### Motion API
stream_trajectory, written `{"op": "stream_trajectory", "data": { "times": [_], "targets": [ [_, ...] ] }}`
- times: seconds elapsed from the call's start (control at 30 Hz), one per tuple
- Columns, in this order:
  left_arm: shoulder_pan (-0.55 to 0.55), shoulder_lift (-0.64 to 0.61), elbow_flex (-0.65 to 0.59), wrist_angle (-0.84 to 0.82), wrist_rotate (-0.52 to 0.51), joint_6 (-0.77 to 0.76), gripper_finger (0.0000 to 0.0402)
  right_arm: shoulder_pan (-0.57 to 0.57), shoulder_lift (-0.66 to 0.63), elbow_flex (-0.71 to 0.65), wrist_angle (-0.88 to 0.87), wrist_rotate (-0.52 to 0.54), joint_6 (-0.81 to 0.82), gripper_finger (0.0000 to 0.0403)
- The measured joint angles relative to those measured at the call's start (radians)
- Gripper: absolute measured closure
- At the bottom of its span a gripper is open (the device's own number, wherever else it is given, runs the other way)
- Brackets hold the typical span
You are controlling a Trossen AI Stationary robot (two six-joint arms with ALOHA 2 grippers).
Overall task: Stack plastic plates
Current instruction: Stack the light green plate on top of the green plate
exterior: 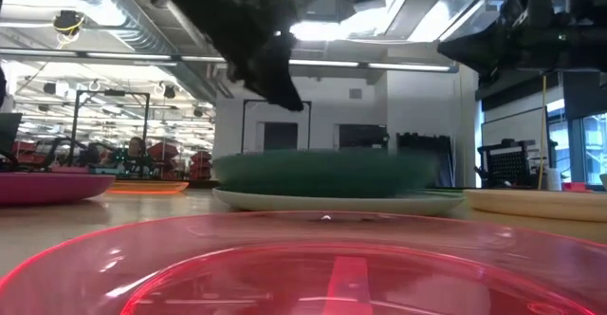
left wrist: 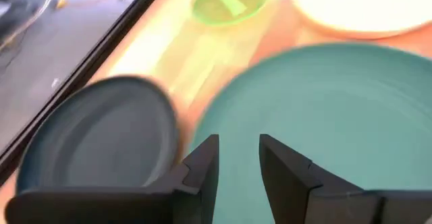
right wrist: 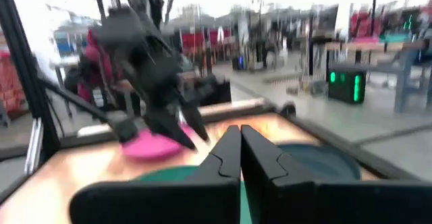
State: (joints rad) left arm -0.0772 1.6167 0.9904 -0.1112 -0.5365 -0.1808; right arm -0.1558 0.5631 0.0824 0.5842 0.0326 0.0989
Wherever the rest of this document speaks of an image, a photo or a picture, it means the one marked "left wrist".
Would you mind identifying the teal plastic plate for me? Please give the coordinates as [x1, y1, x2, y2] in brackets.
[188, 43, 432, 224]

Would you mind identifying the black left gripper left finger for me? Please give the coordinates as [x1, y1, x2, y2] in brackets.
[3, 134, 220, 224]

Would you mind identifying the black table edge frame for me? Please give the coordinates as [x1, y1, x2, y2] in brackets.
[0, 0, 169, 186]

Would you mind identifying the clear green bowl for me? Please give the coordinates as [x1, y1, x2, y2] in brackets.
[190, 0, 267, 26]

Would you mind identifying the white floor cable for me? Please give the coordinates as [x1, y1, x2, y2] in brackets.
[0, 0, 61, 51]

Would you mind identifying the dark blue plastic plate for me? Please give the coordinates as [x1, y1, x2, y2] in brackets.
[15, 75, 180, 194]

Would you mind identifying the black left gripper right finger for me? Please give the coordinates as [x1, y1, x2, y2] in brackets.
[258, 133, 432, 224]

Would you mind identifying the white plastic plate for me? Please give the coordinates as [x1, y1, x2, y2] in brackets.
[290, 0, 432, 39]

